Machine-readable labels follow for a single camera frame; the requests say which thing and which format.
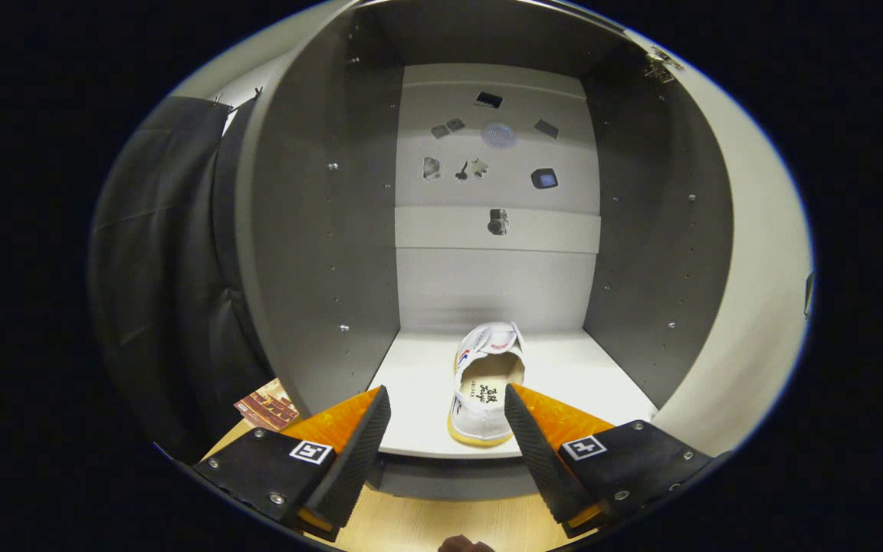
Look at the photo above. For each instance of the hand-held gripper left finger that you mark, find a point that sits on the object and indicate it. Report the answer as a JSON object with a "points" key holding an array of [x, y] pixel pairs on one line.
{"points": [[353, 460]]}

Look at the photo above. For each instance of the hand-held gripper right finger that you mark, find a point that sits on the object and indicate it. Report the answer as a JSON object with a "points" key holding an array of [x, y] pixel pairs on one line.
{"points": [[545, 460]]}

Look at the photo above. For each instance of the white canvas shoe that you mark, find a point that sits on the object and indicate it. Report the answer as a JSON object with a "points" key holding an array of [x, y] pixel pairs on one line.
{"points": [[476, 422]]}

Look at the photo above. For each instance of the grey shoe cabinet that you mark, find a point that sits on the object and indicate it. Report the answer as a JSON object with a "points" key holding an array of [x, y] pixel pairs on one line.
{"points": [[319, 230]]}

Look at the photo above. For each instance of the metal door hinge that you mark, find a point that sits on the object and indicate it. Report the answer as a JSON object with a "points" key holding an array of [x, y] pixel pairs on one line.
{"points": [[660, 69]]}

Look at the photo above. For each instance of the brown book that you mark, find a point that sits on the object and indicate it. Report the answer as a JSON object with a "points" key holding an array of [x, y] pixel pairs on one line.
{"points": [[265, 406]]}

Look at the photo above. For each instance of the black backdrop cloth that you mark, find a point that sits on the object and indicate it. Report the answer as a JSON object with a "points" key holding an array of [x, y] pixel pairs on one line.
{"points": [[158, 268]]}

